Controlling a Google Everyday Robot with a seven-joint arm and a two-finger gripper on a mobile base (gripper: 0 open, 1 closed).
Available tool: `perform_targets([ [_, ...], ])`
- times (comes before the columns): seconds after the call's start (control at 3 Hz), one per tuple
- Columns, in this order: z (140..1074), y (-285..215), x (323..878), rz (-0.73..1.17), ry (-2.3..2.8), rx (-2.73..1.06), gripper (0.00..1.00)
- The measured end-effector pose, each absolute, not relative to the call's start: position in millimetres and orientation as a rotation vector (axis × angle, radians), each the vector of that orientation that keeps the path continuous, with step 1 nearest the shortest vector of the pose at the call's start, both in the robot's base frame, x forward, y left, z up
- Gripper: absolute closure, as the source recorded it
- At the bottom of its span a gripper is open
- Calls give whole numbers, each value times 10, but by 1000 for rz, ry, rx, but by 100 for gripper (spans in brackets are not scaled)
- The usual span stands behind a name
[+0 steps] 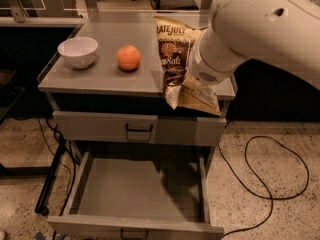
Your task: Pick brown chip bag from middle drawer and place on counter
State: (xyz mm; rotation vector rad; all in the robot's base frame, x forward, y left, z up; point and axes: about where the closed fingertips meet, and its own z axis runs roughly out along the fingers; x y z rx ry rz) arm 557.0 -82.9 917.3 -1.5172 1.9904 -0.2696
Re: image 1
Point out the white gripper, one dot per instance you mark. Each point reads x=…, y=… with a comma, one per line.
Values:
x=207, y=69

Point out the brown chip bag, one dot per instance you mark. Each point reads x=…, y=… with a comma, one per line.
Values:
x=175, y=42

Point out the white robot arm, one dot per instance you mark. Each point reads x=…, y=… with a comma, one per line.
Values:
x=281, y=33

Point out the closed grey top drawer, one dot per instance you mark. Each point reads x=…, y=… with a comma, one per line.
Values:
x=151, y=129

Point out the grey drawer cabinet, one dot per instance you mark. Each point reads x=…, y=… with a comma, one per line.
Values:
x=106, y=88

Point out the open grey middle drawer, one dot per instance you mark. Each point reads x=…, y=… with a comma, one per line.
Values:
x=162, y=197

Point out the orange fruit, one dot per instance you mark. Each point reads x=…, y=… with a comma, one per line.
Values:
x=128, y=57

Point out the white ceramic bowl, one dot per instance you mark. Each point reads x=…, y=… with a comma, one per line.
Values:
x=79, y=52

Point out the black table leg frame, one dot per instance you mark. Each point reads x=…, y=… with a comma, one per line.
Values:
x=49, y=172

